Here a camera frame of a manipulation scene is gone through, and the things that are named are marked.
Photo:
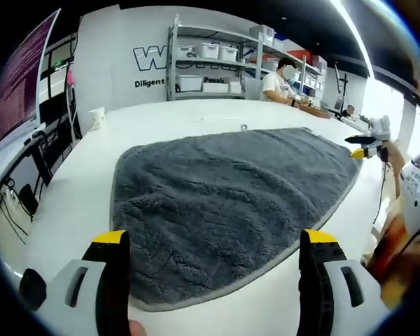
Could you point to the grey towel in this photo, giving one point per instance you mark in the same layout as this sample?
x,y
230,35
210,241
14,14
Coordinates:
x,y
213,196

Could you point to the person's left hand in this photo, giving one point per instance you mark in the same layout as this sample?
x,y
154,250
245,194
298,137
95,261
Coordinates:
x,y
137,329

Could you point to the wooden box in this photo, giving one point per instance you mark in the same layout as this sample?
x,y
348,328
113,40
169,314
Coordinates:
x,y
316,112

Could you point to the white chest-worn device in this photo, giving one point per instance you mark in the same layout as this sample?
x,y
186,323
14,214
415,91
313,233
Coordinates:
x,y
418,199

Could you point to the black rounded object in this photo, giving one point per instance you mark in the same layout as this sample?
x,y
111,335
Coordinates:
x,y
32,290

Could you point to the ceiling light strip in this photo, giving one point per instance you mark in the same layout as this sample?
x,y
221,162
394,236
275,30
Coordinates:
x,y
353,35

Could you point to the small black box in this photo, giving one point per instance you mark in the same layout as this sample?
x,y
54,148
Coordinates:
x,y
28,199

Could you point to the small grey loop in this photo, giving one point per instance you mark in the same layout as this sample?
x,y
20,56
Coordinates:
x,y
244,127

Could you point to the grey plastic box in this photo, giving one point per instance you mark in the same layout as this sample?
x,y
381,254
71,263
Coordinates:
x,y
252,89

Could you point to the grey metal shelf rack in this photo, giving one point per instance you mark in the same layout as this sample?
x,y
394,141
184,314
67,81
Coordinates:
x,y
252,49

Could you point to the white computer desk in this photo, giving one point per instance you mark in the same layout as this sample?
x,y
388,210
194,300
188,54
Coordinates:
x,y
10,161

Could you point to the white paper cup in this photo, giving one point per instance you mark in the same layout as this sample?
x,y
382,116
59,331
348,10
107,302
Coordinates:
x,y
98,119

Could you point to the white rack stand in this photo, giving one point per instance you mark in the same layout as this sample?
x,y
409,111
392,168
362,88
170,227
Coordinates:
x,y
73,105

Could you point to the black monitor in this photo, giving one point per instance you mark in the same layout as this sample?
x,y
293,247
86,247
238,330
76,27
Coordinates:
x,y
54,110

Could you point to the pink cloth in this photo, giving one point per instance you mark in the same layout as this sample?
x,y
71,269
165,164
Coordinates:
x,y
70,77

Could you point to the large curved monitor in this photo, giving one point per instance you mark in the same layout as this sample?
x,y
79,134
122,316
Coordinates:
x,y
24,80

